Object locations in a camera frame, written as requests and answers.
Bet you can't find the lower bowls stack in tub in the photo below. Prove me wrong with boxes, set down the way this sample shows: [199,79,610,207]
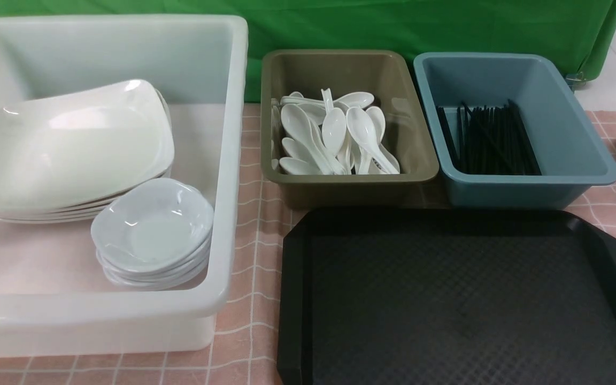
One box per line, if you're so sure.
[95,236,212,291]

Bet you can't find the blue plastic chopstick bin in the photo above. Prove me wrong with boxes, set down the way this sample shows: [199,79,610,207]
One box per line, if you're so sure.
[413,52,616,210]

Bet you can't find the black chopsticks in bin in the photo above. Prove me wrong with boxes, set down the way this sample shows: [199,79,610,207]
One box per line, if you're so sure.
[435,98,542,176]

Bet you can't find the black serving tray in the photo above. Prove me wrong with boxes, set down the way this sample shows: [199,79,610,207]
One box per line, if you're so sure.
[276,207,616,384]

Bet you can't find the large white plastic tub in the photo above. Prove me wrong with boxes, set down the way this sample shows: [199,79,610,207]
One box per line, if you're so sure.
[0,14,249,357]

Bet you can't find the white spoons in bin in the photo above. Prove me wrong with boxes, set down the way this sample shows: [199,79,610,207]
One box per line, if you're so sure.
[269,89,401,175]

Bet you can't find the olive plastic spoon bin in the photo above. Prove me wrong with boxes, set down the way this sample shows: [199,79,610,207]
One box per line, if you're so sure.
[260,49,438,210]

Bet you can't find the lower plates stack in tub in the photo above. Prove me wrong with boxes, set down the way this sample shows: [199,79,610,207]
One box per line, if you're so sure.
[0,172,168,222]

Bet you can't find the small white bowl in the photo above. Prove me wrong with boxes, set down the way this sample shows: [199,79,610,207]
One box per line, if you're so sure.
[90,178,214,273]

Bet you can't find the green cloth backdrop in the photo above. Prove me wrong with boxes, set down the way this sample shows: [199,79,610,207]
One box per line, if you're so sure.
[0,1,616,103]

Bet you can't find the large white square plate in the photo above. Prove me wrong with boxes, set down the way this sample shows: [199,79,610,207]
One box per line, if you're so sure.
[0,80,174,212]

